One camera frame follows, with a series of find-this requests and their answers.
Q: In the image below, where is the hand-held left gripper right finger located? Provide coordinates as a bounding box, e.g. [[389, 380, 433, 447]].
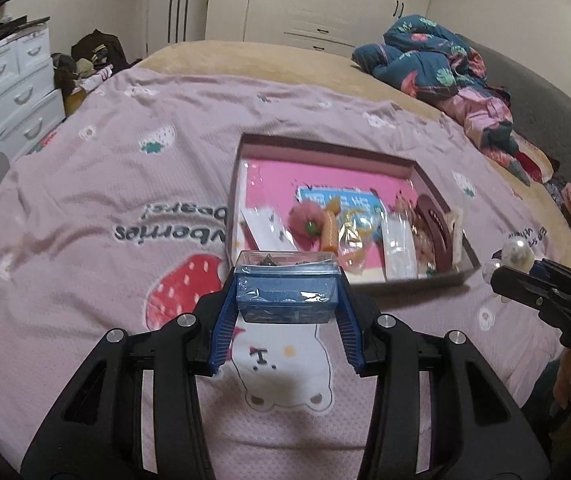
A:
[[333, 280, 551, 480]]

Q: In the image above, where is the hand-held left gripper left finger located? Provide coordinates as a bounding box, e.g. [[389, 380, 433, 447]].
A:
[[20, 272, 240, 480]]

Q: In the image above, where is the pearl hair tie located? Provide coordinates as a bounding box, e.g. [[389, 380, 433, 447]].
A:
[[481, 239, 536, 283]]

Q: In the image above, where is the small blue clear-lid box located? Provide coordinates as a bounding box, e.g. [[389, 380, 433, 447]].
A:
[[233, 250, 342, 325]]

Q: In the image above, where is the shallow pink-lined cardboard box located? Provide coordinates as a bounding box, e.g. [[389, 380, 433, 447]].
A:
[[224, 133, 481, 297]]

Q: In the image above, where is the person's patterned clothing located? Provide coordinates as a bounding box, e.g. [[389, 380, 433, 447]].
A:
[[520, 347, 571, 463]]

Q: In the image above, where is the small clear plastic packet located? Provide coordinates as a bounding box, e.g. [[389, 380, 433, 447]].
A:
[[384, 212, 420, 281]]

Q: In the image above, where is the white paper packet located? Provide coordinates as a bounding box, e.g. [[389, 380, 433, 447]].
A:
[[242, 205, 297, 252]]

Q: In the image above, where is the dark red hair clip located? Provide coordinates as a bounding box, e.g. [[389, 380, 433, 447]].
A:
[[414, 194, 455, 272]]

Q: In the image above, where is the red patterned cloth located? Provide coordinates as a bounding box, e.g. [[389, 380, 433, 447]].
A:
[[485, 132, 561, 187]]

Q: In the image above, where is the pink fluffy scrunchie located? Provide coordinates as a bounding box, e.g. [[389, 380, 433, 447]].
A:
[[288, 201, 327, 250]]

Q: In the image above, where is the blue printed card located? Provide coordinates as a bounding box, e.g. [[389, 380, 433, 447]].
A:
[[296, 185, 387, 241]]

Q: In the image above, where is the dotted tulle bow packet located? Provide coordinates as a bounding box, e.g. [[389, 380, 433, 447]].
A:
[[394, 194, 439, 278]]

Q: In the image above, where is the grey padded headboard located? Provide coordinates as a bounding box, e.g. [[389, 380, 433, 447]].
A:
[[458, 35, 571, 188]]

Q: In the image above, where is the pink strawberry print blanket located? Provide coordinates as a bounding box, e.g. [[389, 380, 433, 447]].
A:
[[0, 62, 571, 480]]

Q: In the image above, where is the pink garment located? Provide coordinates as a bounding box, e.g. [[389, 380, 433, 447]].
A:
[[438, 87, 516, 155]]

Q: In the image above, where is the blue floral quilt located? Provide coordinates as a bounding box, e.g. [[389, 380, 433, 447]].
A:
[[353, 14, 489, 102]]

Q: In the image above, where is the pile of clothes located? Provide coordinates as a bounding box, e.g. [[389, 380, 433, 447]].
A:
[[52, 52, 115, 103]]

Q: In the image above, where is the black bag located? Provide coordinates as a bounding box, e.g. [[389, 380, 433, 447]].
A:
[[70, 30, 130, 75]]

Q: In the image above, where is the white drawer cabinet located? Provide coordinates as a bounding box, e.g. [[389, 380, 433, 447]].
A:
[[0, 17, 67, 162]]

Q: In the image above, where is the white door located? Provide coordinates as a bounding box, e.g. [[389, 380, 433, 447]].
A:
[[144, 0, 214, 58]]

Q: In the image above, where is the orange spiral hair tie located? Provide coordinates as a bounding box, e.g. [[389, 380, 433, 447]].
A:
[[318, 197, 342, 254]]

